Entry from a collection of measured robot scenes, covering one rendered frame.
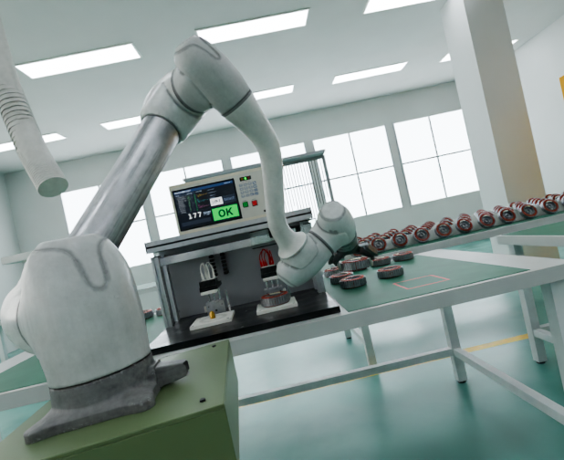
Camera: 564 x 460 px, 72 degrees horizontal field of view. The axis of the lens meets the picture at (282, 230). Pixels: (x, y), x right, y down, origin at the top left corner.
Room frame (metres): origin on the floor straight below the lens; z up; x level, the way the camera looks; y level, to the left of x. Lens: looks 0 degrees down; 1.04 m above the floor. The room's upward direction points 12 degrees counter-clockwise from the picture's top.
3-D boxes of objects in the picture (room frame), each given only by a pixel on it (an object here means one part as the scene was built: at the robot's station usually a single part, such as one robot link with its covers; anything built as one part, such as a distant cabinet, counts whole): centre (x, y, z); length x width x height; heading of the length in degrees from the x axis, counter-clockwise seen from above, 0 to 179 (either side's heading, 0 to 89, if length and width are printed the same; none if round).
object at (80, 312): (0.64, 0.34, 1.00); 0.18 x 0.16 x 0.22; 46
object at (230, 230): (1.78, 0.22, 1.09); 0.68 x 0.44 x 0.05; 93
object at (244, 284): (1.72, 0.21, 0.92); 0.66 x 0.01 x 0.30; 93
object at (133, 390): (0.63, 0.31, 0.86); 0.22 x 0.18 x 0.06; 94
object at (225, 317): (1.46, 0.32, 0.78); 0.15 x 0.15 x 0.01; 3
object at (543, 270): (1.71, 0.21, 0.72); 2.20 x 1.01 x 0.05; 93
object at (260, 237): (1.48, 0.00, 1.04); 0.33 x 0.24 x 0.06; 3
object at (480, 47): (4.60, -2.73, 1.65); 0.50 x 0.45 x 3.30; 3
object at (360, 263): (1.48, -0.24, 0.86); 0.11 x 0.11 x 0.04
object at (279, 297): (1.47, 0.08, 0.80); 0.11 x 0.11 x 0.04
